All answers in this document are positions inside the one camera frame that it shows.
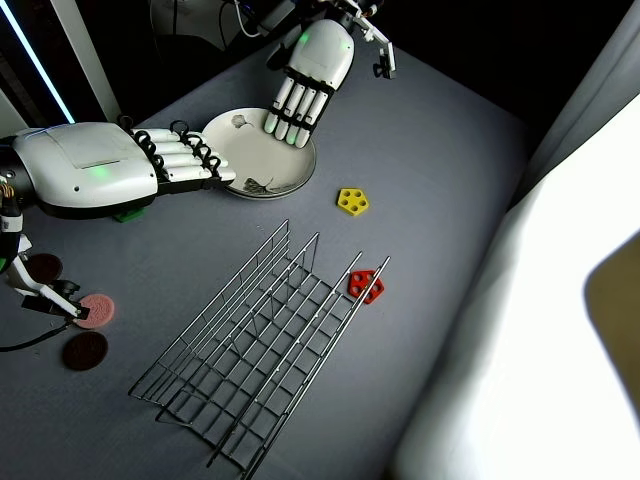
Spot white robot body shell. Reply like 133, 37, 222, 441
148, 0, 236, 51

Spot silver wire dish rack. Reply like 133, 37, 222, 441
128, 218, 392, 479

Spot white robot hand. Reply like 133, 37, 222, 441
10, 115, 238, 220
262, 18, 356, 150

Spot glowing white light strip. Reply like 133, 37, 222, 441
0, 0, 76, 125

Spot pink round cookie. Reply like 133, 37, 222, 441
73, 293, 116, 330

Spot white plate two leaf prints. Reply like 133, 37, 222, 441
201, 107, 318, 201

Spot red pentagon block with holes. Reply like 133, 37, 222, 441
347, 269, 386, 305

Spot white backdrop sheet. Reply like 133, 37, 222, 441
384, 0, 640, 480

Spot yellow pentagon block with holes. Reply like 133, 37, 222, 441
335, 187, 372, 220

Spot olive brown panel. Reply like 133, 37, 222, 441
583, 234, 640, 401

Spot dark brown round cookie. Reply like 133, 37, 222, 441
61, 330, 109, 372
24, 253, 64, 284

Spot white frame post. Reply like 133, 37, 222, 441
49, 0, 124, 124

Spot grey table cloth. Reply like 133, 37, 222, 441
0, 30, 532, 480

